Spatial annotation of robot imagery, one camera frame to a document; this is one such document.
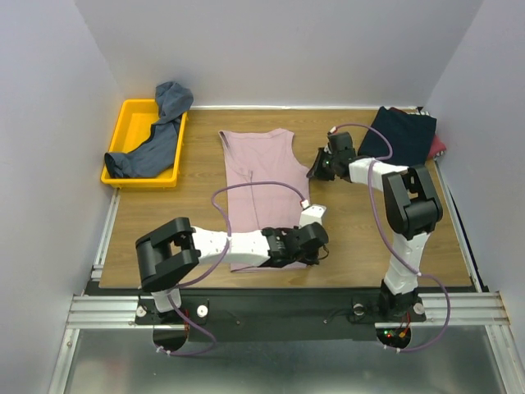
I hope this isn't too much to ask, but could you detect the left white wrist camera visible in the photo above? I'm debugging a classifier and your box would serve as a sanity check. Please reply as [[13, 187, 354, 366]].
[[299, 199, 326, 227]]

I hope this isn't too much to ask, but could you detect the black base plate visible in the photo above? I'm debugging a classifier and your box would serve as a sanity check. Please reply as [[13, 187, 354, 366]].
[[135, 287, 427, 344]]

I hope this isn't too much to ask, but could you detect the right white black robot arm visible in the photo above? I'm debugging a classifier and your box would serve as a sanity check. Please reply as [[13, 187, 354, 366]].
[[307, 127, 443, 320]]

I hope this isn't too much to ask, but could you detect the aluminium frame rail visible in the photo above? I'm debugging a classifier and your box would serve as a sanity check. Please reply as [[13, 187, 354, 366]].
[[51, 178, 520, 393]]

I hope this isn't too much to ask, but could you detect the pink tank top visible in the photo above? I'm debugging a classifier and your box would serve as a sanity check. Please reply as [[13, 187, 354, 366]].
[[217, 127, 311, 273]]

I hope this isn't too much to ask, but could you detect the yellow plastic tray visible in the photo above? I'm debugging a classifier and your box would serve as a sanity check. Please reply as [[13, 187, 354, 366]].
[[100, 98, 189, 190]]

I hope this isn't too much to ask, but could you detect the folded maroon tank top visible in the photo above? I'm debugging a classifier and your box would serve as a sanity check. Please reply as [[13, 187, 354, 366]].
[[409, 107, 447, 160]]

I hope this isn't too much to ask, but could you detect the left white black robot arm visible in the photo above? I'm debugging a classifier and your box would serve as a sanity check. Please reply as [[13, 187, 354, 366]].
[[135, 218, 329, 323]]

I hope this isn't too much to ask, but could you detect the folded navy tank top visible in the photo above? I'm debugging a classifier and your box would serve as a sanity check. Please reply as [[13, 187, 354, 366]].
[[371, 107, 436, 167]]

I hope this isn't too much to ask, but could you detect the blue-grey tank top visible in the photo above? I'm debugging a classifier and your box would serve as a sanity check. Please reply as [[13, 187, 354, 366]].
[[104, 81, 194, 179]]

